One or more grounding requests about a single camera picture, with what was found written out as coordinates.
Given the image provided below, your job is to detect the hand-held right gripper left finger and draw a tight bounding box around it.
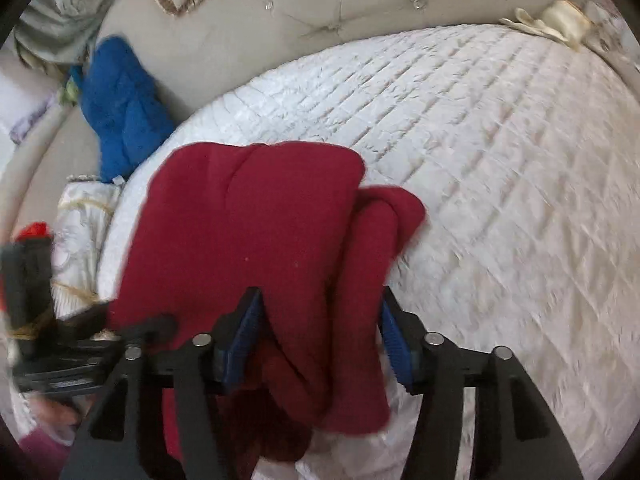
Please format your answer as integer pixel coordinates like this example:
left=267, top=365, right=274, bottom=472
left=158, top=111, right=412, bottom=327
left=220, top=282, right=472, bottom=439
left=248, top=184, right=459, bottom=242
left=60, top=287, right=266, bottom=480

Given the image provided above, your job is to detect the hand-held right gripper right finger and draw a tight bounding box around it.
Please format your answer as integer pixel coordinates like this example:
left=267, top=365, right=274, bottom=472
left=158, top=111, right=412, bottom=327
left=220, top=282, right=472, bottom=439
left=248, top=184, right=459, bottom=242
left=377, top=286, right=586, bottom=480

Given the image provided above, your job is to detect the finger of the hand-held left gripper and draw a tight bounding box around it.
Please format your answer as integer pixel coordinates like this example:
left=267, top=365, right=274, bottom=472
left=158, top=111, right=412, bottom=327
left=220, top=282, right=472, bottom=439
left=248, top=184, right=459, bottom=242
left=142, top=355, right=226, bottom=396
left=107, top=312, right=178, bottom=356

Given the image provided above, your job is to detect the dark red knit garment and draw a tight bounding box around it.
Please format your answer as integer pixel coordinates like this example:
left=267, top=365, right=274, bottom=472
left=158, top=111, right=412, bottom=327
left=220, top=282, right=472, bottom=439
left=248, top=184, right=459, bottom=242
left=107, top=141, right=427, bottom=463

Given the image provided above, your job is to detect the person's left forearm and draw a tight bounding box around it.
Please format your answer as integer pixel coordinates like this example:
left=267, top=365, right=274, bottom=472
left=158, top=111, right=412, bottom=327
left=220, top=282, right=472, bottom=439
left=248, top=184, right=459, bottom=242
left=20, top=395, right=86, bottom=471

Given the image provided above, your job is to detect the cream embroidered pillow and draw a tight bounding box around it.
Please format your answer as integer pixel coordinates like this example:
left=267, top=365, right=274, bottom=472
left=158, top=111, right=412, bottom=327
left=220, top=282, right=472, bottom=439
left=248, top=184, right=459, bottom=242
left=50, top=175, right=123, bottom=321

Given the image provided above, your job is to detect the white lilac pillow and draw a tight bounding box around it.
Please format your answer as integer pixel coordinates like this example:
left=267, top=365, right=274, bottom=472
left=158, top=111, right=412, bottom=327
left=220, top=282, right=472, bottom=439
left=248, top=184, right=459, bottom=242
left=0, top=50, right=66, bottom=146

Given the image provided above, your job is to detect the white quilted bedspread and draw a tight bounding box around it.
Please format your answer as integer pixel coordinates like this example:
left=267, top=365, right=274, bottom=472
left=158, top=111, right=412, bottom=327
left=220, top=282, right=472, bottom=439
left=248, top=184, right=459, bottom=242
left=95, top=22, right=640, bottom=480

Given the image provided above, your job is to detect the blue fluffy cloth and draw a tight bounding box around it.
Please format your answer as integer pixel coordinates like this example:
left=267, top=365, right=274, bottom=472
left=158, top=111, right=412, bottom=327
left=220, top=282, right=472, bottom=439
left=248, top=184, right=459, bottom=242
left=70, top=35, right=176, bottom=183

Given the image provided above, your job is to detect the grey-green embroidered cushion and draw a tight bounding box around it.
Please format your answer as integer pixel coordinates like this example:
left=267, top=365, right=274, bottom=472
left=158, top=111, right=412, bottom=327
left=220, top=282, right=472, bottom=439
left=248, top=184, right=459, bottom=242
left=12, top=0, right=151, bottom=68

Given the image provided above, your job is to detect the beige tufted bed headboard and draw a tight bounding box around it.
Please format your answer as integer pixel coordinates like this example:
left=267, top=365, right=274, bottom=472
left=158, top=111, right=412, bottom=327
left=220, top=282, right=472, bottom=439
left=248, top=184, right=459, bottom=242
left=0, top=0, right=591, bottom=246

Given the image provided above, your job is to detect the cream satin cloth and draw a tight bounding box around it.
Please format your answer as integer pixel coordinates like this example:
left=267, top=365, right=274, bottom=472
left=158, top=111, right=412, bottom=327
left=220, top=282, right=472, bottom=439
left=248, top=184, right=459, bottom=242
left=500, top=0, right=596, bottom=51

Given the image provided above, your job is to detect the white floral patterned cloth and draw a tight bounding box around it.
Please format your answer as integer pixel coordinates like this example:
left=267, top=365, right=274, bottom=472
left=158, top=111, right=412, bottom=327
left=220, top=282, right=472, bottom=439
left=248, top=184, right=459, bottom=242
left=582, top=0, right=631, bottom=73

